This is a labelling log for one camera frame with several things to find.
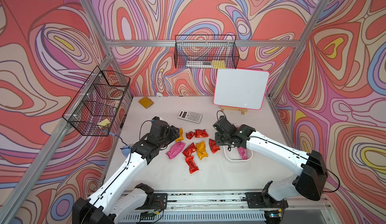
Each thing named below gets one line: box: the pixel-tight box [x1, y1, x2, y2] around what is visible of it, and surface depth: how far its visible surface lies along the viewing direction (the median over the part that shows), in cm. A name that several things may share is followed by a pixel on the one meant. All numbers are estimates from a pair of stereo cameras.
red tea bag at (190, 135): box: [185, 131, 196, 140], surface depth 96 cm
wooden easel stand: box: [220, 105, 248, 115], surface depth 108 cm
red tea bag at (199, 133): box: [194, 129, 210, 138], surface depth 98 cm
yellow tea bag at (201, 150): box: [196, 140, 209, 160], surface depth 90 cm
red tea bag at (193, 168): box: [184, 155, 200, 175], surface depth 85 cm
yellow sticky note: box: [97, 118, 111, 127], surface depth 73 cm
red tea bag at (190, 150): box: [181, 142, 197, 158], surface depth 90 cm
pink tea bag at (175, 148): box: [165, 141, 186, 160], surface depth 91 cm
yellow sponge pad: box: [138, 96, 155, 109], surface depth 118 cm
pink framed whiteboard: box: [213, 68, 270, 111], surface depth 104 cm
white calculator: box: [176, 109, 203, 124], surface depth 109 cm
